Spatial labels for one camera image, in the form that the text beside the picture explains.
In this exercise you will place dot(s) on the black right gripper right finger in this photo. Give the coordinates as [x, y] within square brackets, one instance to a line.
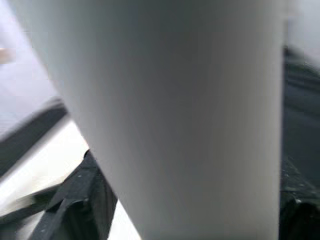
[300, 215]

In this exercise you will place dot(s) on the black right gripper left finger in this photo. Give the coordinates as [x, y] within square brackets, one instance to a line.
[80, 205]

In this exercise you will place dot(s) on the white plastic children table top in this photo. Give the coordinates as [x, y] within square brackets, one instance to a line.
[50, 162]

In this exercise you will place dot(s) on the white plastic table leg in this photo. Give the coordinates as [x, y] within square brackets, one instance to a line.
[175, 112]

